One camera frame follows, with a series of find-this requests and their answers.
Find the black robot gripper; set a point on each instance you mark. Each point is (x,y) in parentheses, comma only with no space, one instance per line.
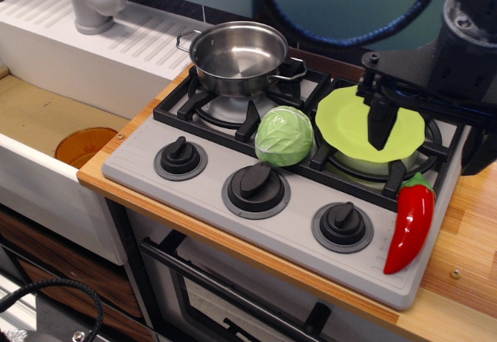
(449,83)

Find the red toy chili pepper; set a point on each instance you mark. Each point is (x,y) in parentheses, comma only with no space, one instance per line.
(415,211)

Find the green toy lettuce head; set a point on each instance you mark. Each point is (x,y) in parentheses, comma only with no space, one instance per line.
(284,137)

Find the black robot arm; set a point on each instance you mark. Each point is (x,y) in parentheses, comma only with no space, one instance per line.
(467,23)

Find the light green plastic plate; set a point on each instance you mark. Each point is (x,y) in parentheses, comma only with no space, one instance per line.
(341,118)

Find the black right stove knob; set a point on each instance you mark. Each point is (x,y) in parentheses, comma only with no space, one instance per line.
(342,228)

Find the black stove knob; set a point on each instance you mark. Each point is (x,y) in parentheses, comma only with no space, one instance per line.
(180,160)
(256,192)
(342,228)

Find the grey toy stove top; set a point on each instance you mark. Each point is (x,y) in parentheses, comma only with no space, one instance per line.
(287,234)

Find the black middle stove knob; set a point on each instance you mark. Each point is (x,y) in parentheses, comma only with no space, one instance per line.
(256,192)

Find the stainless steel pot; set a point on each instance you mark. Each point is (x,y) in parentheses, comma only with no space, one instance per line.
(239,59)

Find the black left stove knob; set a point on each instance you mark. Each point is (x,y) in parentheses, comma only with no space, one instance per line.
(180,160)

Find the black right burner grate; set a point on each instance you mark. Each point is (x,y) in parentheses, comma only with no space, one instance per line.
(436,159)

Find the black burner grate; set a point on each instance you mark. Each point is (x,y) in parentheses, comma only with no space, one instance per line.
(233,122)
(436,159)

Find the black left burner grate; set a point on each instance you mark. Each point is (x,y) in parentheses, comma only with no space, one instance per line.
(233,122)

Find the orange sink drain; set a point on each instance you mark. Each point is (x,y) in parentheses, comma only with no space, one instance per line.
(79,147)

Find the white toy sink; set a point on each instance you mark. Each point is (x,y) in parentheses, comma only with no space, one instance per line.
(55,81)

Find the wooden drawer front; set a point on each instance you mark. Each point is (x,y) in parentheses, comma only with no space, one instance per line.
(30,252)

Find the black oven door handle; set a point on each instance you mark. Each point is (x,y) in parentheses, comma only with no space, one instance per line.
(225,291)

